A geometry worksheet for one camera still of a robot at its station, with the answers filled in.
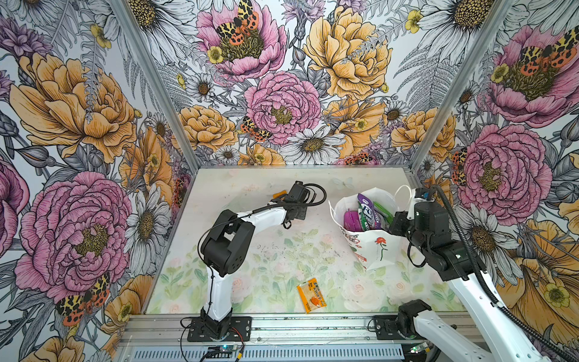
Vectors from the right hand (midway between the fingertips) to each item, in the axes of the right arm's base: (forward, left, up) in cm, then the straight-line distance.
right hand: (394, 218), depth 73 cm
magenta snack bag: (+5, +11, -9) cm, 15 cm away
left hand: (+17, +31, -19) cm, 41 cm away
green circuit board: (-30, +54, -24) cm, 66 cm away
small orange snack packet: (+12, +37, 0) cm, 39 cm away
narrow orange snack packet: (-15, +27, -23) cm, 39 cm away
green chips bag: (+7, -1, -7) cm, 10 cm away
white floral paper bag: (-5, +5, -10) cm, 13 cm away
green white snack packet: (+4, +8, -5) cm, 10 cm away
